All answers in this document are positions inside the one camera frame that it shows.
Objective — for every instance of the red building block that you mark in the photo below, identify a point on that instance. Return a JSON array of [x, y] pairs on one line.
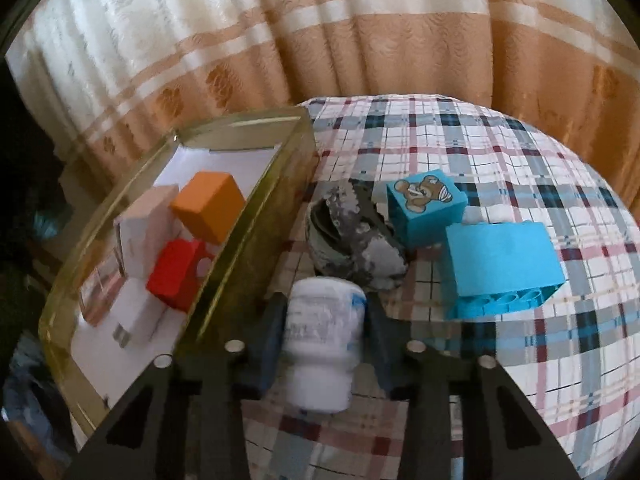
[[172, 275]]

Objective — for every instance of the camouflage cloth item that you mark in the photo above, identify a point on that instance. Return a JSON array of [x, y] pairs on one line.
[[360, 250]]

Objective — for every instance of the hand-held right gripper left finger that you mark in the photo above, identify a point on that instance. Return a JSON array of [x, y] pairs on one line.
[[272, 345]]

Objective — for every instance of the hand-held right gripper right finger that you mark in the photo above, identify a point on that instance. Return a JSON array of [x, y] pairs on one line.
[[380, 355]]

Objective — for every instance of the large blue building block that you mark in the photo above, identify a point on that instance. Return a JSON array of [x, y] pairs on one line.
[[500, 260]]

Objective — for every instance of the white paper liner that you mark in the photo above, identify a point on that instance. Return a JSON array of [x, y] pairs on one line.
[[220, 162]]

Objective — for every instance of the transparent yellow plastic bin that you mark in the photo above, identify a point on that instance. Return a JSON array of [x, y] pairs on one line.
[[240, 260]]

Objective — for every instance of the white charger adapter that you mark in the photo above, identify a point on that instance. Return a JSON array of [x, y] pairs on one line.
[[135, 310]]

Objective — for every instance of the orange block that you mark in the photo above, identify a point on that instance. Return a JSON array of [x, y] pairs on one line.
[[205, 205]]

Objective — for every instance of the blue bear print block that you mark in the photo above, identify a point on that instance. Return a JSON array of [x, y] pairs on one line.
[[425, 215]]

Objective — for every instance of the white plastic bottle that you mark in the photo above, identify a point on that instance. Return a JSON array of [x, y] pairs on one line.
[[322, 340]]

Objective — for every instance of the small pink box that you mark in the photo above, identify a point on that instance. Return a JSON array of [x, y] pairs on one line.
[[97, 295]]

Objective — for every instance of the beige floral curtain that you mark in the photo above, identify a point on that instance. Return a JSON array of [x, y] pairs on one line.
[[350, 35]]

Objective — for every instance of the white carton box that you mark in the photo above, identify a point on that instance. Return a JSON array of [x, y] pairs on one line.
[[140, 230]]

